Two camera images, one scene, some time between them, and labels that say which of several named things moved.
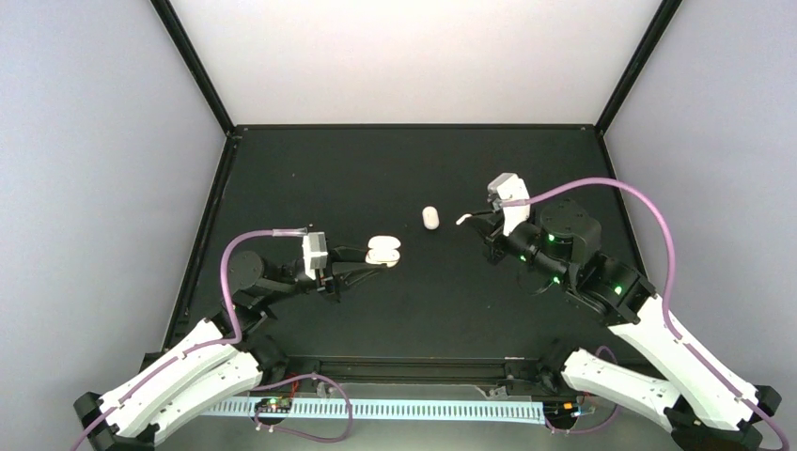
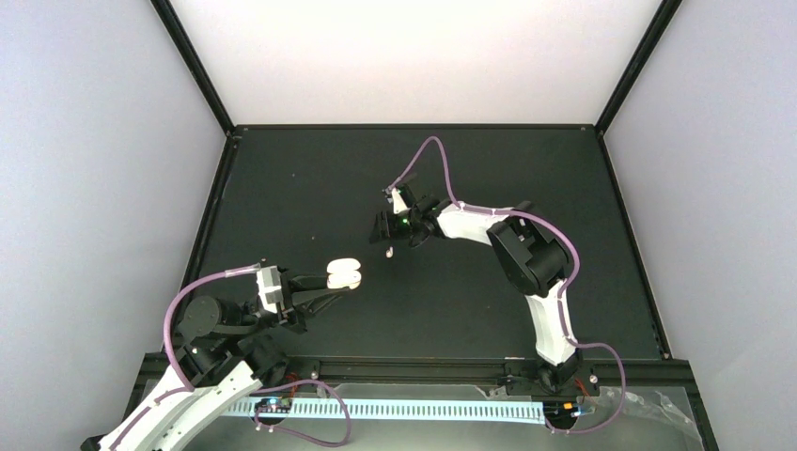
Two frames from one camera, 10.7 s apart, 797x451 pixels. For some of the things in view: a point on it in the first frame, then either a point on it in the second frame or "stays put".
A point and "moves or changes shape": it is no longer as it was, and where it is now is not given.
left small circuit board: x=274 y=405 stays put
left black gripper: x=326 y=281 -> x=291 y=301
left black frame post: x=171 y=20 stays put
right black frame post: x=664 y=20 stays put
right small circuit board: x=561 y=410 stays put
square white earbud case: x=382 y=250 moves or changes shape
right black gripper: x=488 y=229 -> x=385 y=229
